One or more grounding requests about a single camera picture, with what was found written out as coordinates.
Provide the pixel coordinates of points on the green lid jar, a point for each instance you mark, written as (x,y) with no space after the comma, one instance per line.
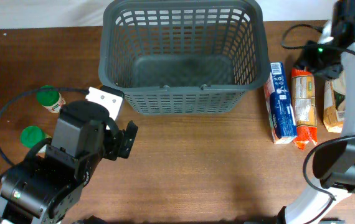
(51,100)
(31,135)

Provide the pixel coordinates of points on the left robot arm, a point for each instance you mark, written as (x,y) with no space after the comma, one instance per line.
(50,179)

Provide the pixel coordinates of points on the orange pasta packet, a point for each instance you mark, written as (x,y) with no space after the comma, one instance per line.
(304,107)

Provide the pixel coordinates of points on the tan orange snack bag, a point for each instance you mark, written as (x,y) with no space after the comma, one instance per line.
(334,104)

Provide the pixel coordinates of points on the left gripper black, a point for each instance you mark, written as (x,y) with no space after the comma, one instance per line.
(116,145)

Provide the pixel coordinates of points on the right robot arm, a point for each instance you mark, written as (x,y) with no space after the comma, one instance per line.
(329,168)

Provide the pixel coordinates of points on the grey plastic shopping basket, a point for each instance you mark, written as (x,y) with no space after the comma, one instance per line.
(183,57)

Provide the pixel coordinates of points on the blue white carton box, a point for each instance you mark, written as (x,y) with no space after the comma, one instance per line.
(278,103)

